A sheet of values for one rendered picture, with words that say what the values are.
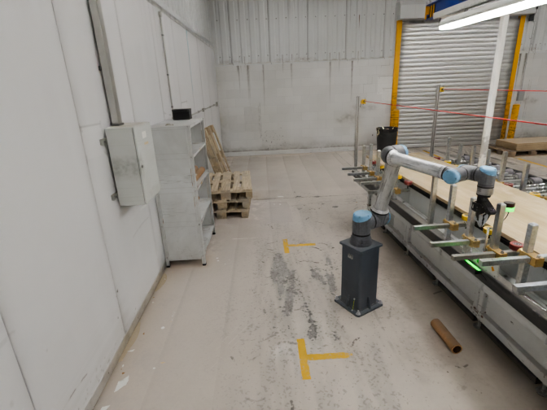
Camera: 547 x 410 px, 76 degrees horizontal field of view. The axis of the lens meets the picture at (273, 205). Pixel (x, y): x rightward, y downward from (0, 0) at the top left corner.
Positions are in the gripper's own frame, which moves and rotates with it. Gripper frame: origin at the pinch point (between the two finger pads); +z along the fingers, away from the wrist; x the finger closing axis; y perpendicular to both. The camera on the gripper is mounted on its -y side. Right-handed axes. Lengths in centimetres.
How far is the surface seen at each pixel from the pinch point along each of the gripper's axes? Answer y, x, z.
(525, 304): -39, -4, 32
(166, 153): 166, 224, -28
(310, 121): 790, -39, 14
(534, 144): 588, -542, 72
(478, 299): 28, -28, 76
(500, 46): 152, -103, -114
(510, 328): -4, -31, 78
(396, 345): 16, 41, 101
